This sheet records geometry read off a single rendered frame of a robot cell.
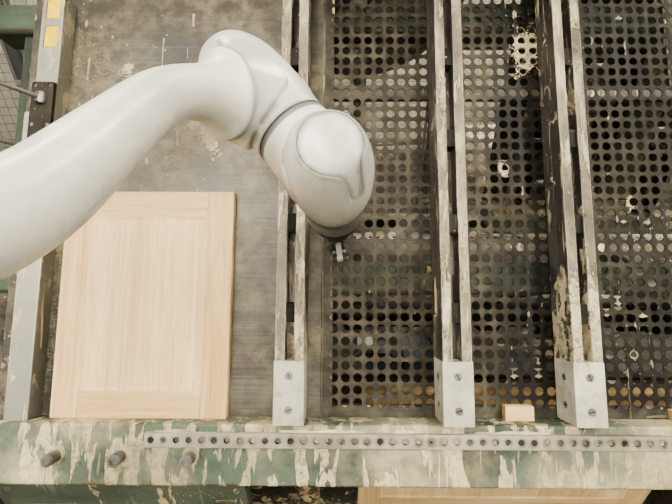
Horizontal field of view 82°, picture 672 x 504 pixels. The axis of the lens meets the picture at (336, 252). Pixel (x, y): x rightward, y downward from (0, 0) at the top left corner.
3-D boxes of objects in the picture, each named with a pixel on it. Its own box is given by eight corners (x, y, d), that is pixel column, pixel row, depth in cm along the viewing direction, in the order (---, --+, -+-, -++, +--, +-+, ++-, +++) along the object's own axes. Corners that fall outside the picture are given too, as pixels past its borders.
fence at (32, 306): (18, 414, 83) (2, 420, 80) (56, 6, 94) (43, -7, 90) (41, 415, 83) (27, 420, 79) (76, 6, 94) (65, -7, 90)
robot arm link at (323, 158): (387, 200, 54) (328, 135, 56) (403, 142, 39) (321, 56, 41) (325, 248, 52) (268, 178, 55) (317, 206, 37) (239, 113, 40)
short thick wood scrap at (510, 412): (501, 418, 83) (505, 421, 81) (501, 403, 83) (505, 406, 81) (530, 418, 83) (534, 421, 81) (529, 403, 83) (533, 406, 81)
